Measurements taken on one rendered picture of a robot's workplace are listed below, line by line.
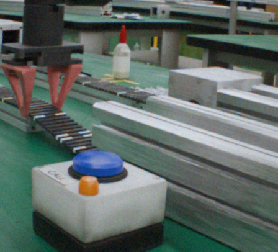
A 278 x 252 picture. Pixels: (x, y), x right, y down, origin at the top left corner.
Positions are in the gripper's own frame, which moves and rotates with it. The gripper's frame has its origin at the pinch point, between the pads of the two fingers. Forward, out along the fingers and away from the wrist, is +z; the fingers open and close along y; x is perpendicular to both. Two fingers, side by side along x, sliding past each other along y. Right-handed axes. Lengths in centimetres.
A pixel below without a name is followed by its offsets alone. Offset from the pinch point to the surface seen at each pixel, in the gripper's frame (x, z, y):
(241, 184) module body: -39.7, -2.8, -5.2
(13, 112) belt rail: 4.6, 1.2, -2.1
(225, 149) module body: -37.5, -5.0, -5.1
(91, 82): 13.0, -0.1, 18.0
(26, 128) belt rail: 0.5, 2.7, -2.0
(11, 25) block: 74, -6, 32
